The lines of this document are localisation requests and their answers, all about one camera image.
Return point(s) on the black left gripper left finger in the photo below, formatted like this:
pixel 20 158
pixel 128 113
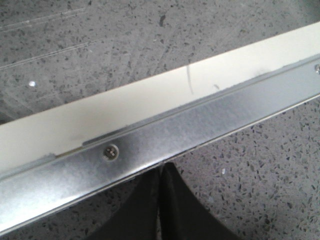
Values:
pixel 137 218

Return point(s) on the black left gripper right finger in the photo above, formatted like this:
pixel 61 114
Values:
pixel 182 216

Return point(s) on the silver glass oven door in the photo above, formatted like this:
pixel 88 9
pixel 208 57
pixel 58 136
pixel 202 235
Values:
pixel 55 158

